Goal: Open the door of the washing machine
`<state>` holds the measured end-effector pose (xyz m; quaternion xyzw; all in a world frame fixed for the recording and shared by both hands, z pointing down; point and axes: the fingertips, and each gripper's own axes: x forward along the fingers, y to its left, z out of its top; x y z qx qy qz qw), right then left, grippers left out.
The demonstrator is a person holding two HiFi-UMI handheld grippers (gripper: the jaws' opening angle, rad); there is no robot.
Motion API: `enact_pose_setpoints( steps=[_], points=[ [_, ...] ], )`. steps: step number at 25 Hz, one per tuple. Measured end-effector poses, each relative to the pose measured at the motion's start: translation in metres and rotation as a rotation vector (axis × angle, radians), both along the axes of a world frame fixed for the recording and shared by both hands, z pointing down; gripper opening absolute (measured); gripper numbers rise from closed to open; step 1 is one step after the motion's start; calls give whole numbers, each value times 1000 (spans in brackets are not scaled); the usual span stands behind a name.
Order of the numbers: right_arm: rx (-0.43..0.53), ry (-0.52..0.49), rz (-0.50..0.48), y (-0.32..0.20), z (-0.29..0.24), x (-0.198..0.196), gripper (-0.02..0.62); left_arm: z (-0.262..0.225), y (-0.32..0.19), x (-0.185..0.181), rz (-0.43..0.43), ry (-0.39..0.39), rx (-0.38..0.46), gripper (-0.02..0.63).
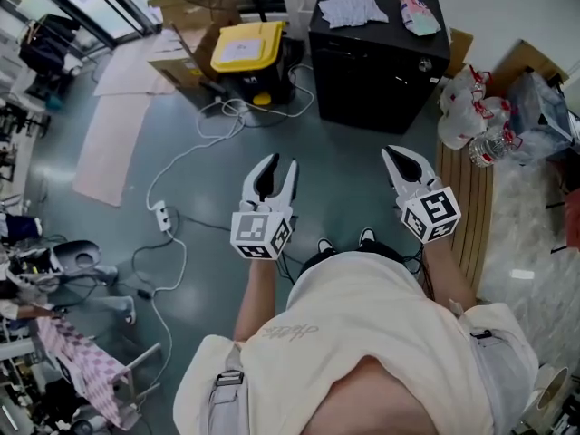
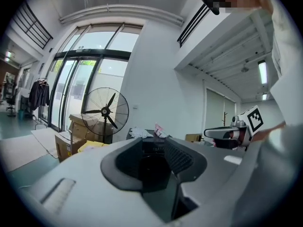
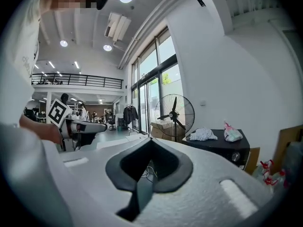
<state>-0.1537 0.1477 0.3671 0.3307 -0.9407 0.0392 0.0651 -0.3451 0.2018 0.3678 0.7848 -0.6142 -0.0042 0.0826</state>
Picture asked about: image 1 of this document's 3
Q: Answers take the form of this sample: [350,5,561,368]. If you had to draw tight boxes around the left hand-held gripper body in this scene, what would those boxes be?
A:
[229,196,301,262]

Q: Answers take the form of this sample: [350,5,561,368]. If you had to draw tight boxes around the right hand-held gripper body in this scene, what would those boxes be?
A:
[392,177,463,245]

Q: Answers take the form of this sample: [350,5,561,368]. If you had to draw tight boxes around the black washing machine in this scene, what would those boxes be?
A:
[308,0,452,136]

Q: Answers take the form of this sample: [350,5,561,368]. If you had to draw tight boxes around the person's left forearm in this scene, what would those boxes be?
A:
[232,256,292,344]

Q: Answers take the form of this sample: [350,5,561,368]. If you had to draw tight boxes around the person's right forearm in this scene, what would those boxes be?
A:
[422,235,478,308]

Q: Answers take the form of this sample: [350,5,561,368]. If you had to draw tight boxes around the open cardboard box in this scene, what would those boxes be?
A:
[490,38,570,102]

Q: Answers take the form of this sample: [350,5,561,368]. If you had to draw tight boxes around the wooden slatted bench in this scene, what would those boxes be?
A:
[435,140,496,299]

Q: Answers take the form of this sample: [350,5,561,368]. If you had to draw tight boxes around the person's black trousers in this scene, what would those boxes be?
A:
[298,239,411,281]

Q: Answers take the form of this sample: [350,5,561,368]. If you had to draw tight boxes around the clear plastic water bottle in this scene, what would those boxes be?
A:
[468,127,523,168]

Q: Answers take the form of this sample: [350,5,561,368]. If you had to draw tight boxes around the white power strip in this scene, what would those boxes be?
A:
[153,199,173,233]

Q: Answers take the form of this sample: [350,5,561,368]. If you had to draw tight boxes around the bubble wrap sheet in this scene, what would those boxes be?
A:
[478,150,580,380]

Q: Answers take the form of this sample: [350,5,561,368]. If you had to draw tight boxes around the flat cardboard box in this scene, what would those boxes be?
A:
[445,27,475,80]

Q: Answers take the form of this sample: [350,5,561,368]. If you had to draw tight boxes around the clear plastic bag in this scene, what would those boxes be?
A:
[506,70,576,149]

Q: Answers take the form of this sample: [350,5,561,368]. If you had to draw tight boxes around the black bin with yellow lid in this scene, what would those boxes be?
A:
[209,20,292,107]

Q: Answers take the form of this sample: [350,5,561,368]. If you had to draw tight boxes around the person's cream shirt torso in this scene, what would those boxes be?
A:
[172,250,540,435]

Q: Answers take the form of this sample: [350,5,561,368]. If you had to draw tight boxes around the pink printed packet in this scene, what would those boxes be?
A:
[399,0,442,38]

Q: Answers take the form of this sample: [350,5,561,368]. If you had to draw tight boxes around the stack of cardboard boxes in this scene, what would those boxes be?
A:
[146,0,242,93]

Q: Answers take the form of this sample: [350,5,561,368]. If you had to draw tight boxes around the white checked cloth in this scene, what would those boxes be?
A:
[317,0,391,30]

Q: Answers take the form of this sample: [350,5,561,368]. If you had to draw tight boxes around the grey plastic chair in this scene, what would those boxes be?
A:
[47,239,120,287]

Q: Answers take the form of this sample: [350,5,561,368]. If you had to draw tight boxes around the roll of tape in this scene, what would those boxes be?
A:
[524,363,573,421]

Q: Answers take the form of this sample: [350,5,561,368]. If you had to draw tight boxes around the pink chequered cloth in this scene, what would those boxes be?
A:
[36,316,133,430]

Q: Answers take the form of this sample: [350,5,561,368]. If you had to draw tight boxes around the white plastic bag red handles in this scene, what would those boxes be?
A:
[436,64,513,150]

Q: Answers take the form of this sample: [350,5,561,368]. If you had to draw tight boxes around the white power cable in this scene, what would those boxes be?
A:
[130,63,315,380]

